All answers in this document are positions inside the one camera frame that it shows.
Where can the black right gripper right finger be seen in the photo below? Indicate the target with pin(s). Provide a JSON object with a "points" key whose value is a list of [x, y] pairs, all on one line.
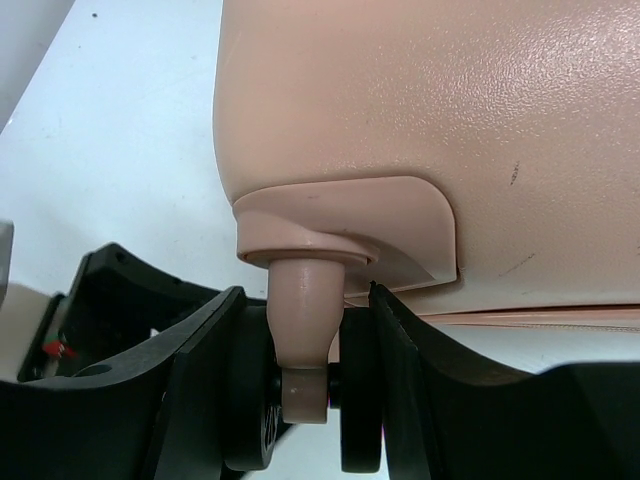
{"points": [[452, 413]]}

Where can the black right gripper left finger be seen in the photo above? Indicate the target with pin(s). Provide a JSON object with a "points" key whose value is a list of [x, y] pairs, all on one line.
{"points": [[151, 412]]}

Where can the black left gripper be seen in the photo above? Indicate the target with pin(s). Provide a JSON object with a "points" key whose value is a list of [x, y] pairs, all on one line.
{"points": [[115, 301]]}

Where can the pink hardshell suitcase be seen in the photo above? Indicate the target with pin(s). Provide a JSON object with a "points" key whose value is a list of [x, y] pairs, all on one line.
{"points": [[479, 159]]}

